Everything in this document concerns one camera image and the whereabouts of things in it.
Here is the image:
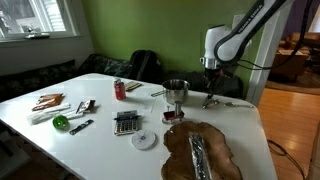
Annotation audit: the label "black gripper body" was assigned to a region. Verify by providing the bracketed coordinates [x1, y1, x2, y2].
[203, 68, 223, 93]

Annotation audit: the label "brown wooden tray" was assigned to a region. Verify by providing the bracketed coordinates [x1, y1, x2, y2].
[160, 120, 244, 180]

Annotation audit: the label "small object on windowsill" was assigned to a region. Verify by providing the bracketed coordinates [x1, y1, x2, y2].
[24, 26, 51, 40]

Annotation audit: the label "silver table spoon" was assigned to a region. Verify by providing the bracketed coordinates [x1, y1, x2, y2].
[223, 101, 255, 109]

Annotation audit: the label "stainless steel pot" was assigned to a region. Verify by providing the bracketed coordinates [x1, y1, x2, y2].
[150, 79, 191, 105]

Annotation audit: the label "red holder with silver cylinder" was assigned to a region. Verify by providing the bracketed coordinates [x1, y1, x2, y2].
[162, 100, 185, 124]

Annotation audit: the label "silver metal tongs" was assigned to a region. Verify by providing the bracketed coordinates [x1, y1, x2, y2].
[188, 131, 213, 180]

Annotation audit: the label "black backpack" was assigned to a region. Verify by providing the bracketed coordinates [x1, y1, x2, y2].
[128, 49, 164, 84]

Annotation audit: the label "striped notepad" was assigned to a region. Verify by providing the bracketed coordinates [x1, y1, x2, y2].
[124, 80, 143, 92]

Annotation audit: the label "white round protractor disc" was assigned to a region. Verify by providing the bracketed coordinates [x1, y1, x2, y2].
[130, 129, 158, 151]

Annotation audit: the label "brown armchair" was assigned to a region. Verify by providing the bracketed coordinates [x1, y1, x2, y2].
[270, 31, 313, 83]

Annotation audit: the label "grey desk calculator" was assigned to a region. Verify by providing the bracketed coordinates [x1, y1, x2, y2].
[113, 109, 141, 136]

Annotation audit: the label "red soda can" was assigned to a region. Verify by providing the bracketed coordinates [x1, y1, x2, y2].
[113, 78, 127, 101]

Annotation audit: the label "black flat strip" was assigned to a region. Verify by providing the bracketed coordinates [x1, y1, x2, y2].
[68, 119, 95, 136]

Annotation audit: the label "green round tape roll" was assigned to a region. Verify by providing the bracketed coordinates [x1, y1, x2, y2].
[52, 114, 71, 131]

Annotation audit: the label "brown flat pieces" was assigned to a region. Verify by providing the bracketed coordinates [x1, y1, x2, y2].
[31, 93, 66, 112]

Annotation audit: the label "long white packet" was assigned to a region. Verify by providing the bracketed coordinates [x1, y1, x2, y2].
[27, 102, 72, 125]

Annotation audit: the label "white framed window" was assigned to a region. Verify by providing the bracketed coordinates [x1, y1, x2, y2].
[0, 0, 81, 43]

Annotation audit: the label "white door frame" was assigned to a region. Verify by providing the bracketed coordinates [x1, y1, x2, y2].
[246, 6, 289, 108]

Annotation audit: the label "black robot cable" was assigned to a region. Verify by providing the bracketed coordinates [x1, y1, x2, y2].
[235, 0, 315, 72]

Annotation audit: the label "white light switch plate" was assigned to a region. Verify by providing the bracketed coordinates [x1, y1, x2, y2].
[232, 13, 246, 29]

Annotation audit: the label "black floor cable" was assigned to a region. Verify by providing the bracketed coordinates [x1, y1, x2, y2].
[267, 139, 306, 180]

